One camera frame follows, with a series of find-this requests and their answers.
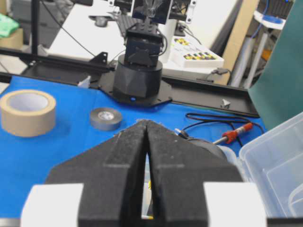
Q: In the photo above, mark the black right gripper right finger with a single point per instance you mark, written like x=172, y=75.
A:
x=178, y=171

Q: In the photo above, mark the dark green board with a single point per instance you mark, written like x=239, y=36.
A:
x=278, y=93

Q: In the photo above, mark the white box with coloured items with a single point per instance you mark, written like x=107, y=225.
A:
x=187, y=53

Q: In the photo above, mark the black round tape roll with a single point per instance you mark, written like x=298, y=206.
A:
x=208, y=147

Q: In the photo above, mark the black aluminium frame rail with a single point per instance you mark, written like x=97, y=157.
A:
x=179, y=91

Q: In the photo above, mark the beige masking tape roll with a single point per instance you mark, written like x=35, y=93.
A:
x=27, y=113

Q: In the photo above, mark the green plastic bag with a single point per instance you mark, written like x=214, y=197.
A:
x=7, y=26

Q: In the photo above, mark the red handled soldering iron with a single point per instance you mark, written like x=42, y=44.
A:
x=230, y=136

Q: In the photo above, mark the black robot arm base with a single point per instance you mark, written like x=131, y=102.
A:
x=137, y=77

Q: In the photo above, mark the grey duct tape roll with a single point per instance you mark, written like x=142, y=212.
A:
x=105, y=119

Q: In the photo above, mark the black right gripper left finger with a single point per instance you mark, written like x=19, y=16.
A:
x=113, y=177

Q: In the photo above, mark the clear plastic toolbox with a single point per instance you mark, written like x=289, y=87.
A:
x=274, y=163

